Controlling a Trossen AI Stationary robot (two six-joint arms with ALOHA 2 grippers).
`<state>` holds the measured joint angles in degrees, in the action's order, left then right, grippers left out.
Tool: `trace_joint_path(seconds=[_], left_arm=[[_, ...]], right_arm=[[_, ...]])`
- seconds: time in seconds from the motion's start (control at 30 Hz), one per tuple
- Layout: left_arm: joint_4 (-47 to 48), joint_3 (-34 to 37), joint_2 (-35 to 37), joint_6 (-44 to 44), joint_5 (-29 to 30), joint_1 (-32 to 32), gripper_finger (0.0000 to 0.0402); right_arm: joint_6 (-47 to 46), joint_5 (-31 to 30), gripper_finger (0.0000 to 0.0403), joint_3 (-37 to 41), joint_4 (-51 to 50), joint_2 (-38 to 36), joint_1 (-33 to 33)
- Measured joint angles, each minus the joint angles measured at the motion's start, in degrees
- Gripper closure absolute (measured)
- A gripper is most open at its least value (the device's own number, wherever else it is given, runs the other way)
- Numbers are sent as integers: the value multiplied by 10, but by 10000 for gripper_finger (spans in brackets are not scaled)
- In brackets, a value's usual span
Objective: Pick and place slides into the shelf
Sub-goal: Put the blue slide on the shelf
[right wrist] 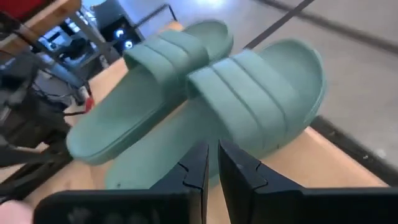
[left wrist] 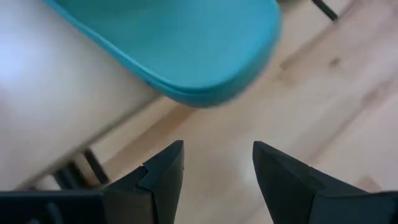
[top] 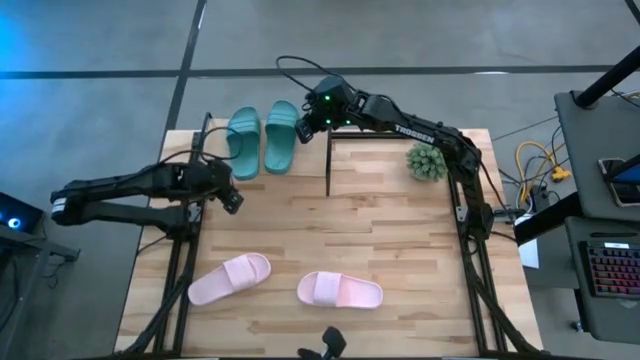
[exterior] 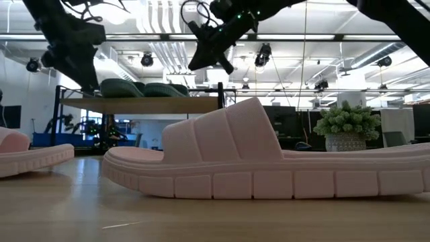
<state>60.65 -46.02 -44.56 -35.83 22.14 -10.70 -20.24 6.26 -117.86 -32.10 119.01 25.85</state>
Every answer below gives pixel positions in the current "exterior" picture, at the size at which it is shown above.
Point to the green potted plant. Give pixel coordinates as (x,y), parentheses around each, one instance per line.
(347,124)

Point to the black computer monitor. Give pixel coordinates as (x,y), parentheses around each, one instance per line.
(280,117)
(422,119)

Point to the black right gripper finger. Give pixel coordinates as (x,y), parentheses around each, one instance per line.
(205,57)
(226,64)

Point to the grey office chair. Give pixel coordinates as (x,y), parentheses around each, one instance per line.
(394,138)

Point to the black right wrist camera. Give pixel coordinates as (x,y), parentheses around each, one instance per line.
(198,31)

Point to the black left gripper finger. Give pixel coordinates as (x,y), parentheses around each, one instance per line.
(79,77)
(92,77)

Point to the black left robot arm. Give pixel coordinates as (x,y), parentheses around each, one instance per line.
(43,13)

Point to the white building column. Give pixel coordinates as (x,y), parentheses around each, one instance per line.
(351,90)

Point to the wooden shelf with black frame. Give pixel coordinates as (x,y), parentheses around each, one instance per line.
(141,105)

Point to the black background robot arm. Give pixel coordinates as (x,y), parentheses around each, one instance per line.
(67,119)

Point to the green rubber slide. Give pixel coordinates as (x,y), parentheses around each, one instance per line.
(119,89)
(161,90)

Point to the black wall screen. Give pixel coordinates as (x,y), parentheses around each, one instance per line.
(10,116)

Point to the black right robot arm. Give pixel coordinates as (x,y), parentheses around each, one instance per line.
(396,20)

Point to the black ceiling spotlight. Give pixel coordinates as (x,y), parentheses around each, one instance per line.
(146,60)
(321,84)
(384,61)
(33,65)
(263,55)

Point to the pink rubber slide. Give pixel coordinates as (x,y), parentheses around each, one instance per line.
(30,158)
(252,168)

